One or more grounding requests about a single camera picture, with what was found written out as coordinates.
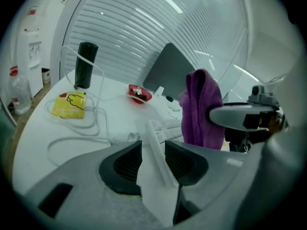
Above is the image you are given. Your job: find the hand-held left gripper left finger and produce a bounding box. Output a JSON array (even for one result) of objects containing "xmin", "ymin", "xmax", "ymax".
[{"xmin": 21, "ymin": 139, "xmax": 164, "ymax": 228}]

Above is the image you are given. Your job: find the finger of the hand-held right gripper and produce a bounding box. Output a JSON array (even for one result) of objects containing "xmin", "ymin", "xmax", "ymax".
[{"xmin": 207, "ymin": 103, "xmax": 280, "ymax": 131}]

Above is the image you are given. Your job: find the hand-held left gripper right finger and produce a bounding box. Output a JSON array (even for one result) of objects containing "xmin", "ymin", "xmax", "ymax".
[{"xmin": 165, "ymin": 139, "xmax": 250, "ymax": 225}]

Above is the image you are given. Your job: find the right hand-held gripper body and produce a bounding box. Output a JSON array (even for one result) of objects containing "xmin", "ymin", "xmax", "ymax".
[{"xmin": 243, "ymin": 84, "xmax": 290, "ymax": 132}]

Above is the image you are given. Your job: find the purple cloth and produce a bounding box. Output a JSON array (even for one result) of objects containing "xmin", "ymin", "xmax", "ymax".
[{"xmin": 178, "ymin": 68, "xmax": 225, "ymax": 150}]

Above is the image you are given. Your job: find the white keyboard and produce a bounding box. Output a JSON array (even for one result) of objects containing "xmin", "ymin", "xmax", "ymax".
[{"xmin": 146, "ymin": 118, "xmax": 186, "ymax": 187}]

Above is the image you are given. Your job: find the yellow packet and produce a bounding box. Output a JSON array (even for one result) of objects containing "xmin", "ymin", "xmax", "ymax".
[{"xmin": 51, "ymin": 91, "xmax": 87, "ymax": 120}]

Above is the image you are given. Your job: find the grey computer monitor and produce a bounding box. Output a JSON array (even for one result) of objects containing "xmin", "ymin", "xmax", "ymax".
[{"xmin": 142, "ymin": 42, "xmax": 197, "ymax": 101}]

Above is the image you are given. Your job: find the red bowl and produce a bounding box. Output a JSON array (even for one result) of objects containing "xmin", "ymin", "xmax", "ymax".
[{"xmin": 128, "ymin": 83, "xmax": 153, "ymax": 104}]

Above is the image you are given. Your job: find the clear plastic water jug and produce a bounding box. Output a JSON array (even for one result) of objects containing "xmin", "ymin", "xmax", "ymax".
[{"xmin": 8, "ymin": 66, "xmax": 33, "ymax": 116}]

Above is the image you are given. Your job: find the black and white bin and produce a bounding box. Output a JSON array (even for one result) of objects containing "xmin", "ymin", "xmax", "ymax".
[{"xmin": 41, "ymin": 67, "xmax": 51, "ymax": 85}]

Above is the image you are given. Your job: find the black cylindrical bottle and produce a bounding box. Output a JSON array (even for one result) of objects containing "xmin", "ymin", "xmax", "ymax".
[{"xmin": 73, "ymin": 42, "xmax": 99, "ymax": 90}]

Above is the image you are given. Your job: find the white water dispenser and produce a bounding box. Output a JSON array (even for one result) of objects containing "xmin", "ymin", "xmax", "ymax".
[{"xmin": 22, "ymin": 28, "xmax": 44, "ymax": 98}]

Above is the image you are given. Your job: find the white cable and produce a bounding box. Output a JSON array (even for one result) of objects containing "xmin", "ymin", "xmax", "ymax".
[{"xmin": 44, "ymin": 45, "xmax": 154, "ymax": 170}]

